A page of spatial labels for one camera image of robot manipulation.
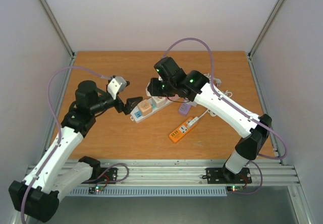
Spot aluminium frame post right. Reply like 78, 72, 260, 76
247, 0, 286, 59

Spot beige cube socket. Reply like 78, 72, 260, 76
137, 99, 152, 116

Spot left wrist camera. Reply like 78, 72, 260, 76
107, 76, 130, 100

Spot grey slotted cable duct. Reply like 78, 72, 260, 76
67, 186, 227, 198

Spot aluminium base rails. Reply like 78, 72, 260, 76
22, 158, 301, 187

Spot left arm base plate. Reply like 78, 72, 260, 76
83, 167, 118, 184

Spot white cube socket adapter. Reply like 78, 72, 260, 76
152, 96, 166, 108

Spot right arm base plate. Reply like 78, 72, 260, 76
202, 167, 252, 184

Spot white charger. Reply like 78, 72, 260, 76
187, 117, 199, 129

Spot aluminium frame post left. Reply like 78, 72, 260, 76
38, 0, 75, 59

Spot left small circuit board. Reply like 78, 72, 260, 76
88, 186, 105, 194

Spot white coiled power cable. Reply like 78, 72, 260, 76
198, 73, 234, 121

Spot right small circuit board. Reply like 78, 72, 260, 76
226, 185, 246, 192

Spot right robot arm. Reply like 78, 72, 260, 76
147, 57, 272, 183

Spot orange power strip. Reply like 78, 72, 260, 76
169, 117, 197, 143

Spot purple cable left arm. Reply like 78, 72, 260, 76
20, 66, 112, 224

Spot aluminium frame post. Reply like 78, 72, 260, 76
247, 0, 286, 59
38, 0, 75, 59

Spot purple power strip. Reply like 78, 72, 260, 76
178, 103, 191, 116

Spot white power strip pastel sockets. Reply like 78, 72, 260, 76
130, 83, 179, 123

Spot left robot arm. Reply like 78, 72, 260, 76
9, 77, 143, 223

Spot small circuit board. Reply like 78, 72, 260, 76
226, 185, 246, 192
88, 186, 105, 194

